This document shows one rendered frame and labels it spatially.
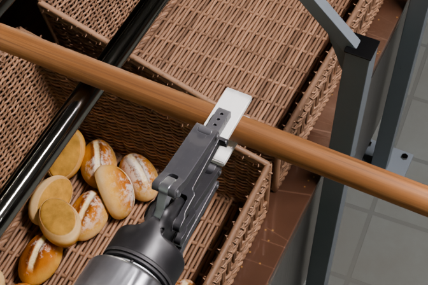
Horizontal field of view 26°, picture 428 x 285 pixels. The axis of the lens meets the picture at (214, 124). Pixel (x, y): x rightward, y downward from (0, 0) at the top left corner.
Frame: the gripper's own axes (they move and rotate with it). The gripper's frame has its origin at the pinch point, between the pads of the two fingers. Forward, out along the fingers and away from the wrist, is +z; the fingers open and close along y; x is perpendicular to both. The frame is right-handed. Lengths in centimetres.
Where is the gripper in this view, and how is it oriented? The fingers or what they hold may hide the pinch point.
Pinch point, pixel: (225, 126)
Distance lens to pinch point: 99.6
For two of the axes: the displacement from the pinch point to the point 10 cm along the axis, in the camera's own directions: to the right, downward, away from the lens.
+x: 9.0, 3.5, -2.7
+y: 0.0, 6.1, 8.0
